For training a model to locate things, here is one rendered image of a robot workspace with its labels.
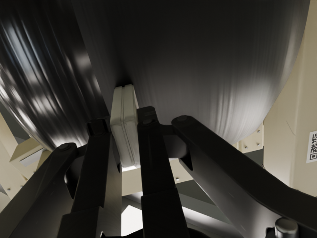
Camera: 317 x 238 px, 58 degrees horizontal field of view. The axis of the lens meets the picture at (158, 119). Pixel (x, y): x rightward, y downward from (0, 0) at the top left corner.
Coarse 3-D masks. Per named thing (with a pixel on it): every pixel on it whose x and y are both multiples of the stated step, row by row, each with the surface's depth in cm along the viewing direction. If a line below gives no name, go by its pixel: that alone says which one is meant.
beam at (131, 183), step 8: (48, 152) 91; (40, 160) 89; (176, 160) 85; (176, 168) 87; (128, 176) 86; (136, 176) 86; (176, 176) 88; (184, 176) 89; (128, 184) 87; (136, 184) 88; (128, 192) 89; (136, 192) 90
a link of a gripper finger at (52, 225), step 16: (64, 144) 15; (48, 160) 14; (64, 160) 14; (32, 176) 13; (48, 176) 12; (64, 176) 13; (32, 192) 12; (48, 192) 12; (64, 192) 13; (16, 208) 11; (32, 208) 11; (48, 208) 12; (64, 208) 13; (0, 224) 10; (16, 224) 10; (32, 224) 11; (48, 224) 12
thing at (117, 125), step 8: (120, 88) 21; (120, 96) 20; (112, 104) 19; (120, 104) 18; (112, 112) 17; (120, 112) 17; (112, 120) 16; (120, 120) 16; (112, 128) 16; (120, 128) 16; (120, 136) 16; (120, 144) 16; (128, 144) 16; (120, 152) 16; (128, 152) 16; (120, 160) 17; (128, 160) 17
